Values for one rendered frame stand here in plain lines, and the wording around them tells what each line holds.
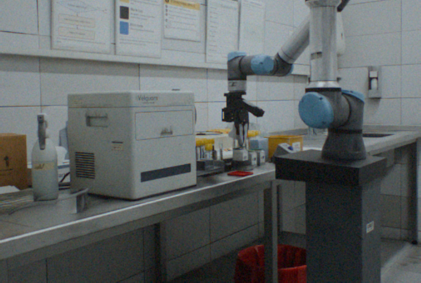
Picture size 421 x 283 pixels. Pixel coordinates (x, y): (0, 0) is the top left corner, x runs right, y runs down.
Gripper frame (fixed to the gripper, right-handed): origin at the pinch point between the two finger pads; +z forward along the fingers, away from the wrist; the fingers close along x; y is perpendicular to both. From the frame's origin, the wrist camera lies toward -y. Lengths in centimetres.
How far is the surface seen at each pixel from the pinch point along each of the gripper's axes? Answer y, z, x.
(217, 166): -3.4, 5.9, 23.0
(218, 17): 52, -62, -66
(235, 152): 1.9, 3.3, 2.0
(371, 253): -48, 36, -3
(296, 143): -5.3, 3.1, -38.7
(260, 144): 2.6, 2.1, -19.9
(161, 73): 56, -30, -20
